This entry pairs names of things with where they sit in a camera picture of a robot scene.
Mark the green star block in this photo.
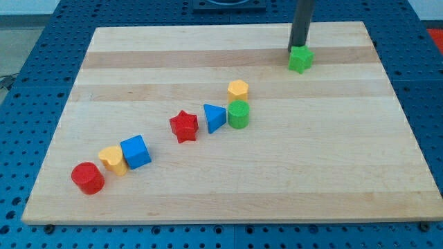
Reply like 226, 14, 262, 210
288, 45, 315, 74

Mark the red star block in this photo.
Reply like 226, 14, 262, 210
170, 110, 199, 143

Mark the blue triangle block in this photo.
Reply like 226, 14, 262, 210
204, 104, 226, 133

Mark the green cylinder block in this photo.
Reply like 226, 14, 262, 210
228, 100, 250, 129

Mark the wooden board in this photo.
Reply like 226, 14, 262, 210
22, 21, 442, 225

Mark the yellow hexagon block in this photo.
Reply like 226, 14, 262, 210
227, 80, 249, 104

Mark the blue cube block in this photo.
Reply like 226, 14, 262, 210
120, 135, 152, 169

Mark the yellow heart block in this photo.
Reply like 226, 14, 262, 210
98, 145, 129, 176

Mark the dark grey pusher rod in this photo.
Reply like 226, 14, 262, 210
288, 0, 316, 52

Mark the red cylinder block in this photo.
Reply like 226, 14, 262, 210
71, 162, 105, 195

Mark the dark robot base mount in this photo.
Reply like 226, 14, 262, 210
191, 0, 266, 12

